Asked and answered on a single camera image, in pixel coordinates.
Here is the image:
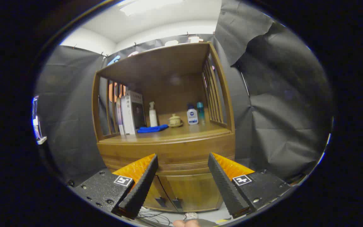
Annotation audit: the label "folded blue cloth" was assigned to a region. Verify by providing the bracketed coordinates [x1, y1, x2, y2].
[137, 124, 169, 134]

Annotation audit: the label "white lotion bottle blue cap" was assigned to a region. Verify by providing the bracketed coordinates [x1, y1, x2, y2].
[187, 104, 199, 125]

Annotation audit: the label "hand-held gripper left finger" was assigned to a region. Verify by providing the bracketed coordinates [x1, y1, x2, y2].
[70, 154, 159, 219]

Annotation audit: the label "purple white book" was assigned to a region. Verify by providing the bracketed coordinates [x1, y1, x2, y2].
[116, 98, 124, 136]

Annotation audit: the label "thin white book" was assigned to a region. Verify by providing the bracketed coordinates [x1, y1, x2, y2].
[120, 96, 129, 135]

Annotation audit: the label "wooden cabinet door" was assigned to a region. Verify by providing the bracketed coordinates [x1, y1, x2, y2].
[143, 174, 177, 212]
[158, 173, 224, 212]

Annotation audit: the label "large white grey book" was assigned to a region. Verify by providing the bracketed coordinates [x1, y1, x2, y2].
[125, 90, 146, 135]

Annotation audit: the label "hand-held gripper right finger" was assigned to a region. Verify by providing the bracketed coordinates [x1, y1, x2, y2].
[208, 153, 292, 219]

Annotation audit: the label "wooden cabinet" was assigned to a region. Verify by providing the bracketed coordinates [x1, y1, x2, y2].
[92, 42, 236, 213]

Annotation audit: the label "wooden drawer with black knob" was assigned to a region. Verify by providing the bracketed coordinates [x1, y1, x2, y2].
[97, 134, 236, 175]

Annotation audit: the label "teal bottle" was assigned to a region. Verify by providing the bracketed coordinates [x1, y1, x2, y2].
[197, 102, 205, 123]

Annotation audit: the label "cream lidded teacup with saucer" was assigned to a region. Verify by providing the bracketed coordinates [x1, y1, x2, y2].
[168, 113, 183, 128]

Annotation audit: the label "black floor cables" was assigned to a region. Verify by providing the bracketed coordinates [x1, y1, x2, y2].
[136, 208, 187, 226]

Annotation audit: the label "white pump bottle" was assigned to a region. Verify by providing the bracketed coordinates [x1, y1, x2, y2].
[149, 101, 158, 127]

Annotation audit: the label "wooden countertop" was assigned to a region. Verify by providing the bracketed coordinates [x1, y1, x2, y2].
[99, 110, 235, 145]

